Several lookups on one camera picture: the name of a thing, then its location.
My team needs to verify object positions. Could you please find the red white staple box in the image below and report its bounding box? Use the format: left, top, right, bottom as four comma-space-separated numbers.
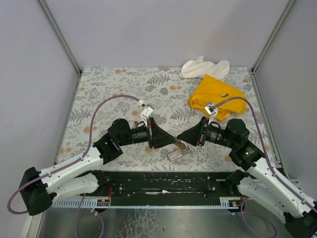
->
167, 150, 183, 162

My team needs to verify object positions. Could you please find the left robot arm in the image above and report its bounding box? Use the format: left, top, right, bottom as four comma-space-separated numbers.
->
19, 117, 179, 216

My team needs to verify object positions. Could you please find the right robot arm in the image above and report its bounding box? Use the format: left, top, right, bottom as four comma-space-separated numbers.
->
177, 117, 317, 238

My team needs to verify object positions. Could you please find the yellow cloth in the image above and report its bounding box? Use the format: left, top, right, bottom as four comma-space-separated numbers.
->
188, 75, 247, 121

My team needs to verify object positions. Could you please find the floral table mat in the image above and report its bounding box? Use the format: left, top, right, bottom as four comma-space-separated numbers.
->
51, 66, 288, 179

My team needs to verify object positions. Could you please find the white cloth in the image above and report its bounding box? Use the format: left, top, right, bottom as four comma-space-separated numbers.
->
179, 56, 230, 80

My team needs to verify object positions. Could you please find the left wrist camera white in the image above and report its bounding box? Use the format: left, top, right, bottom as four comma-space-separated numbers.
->
138, 100, 154, 123

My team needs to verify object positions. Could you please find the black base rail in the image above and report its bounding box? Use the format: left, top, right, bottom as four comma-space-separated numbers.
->
87, 171, 241, 198

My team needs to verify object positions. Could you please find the right aluminium frame post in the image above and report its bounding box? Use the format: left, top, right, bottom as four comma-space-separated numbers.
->
252, 0, 298, 74

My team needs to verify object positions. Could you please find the aluminium frame post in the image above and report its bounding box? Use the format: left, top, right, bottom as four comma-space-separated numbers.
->
252, 0, 298, 74
37, 0, 82, 75

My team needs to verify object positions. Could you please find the white slotted cable duct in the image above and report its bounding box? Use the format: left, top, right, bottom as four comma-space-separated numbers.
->
53, 194, 240, 209

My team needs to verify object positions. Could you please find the right floor purple cable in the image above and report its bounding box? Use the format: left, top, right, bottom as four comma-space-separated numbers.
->
235, 197, 277, 238

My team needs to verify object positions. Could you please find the floor purple cable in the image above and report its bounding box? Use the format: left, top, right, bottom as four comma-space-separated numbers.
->
74, 192, 106, 238
235, 197, 277, 238

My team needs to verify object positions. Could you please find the left floor purple cable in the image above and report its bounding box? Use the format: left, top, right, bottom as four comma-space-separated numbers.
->
74, 192, 106, 238

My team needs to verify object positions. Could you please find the left aluminium frame post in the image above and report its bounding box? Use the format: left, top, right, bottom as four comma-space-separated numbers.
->
37, 0, 82, 75

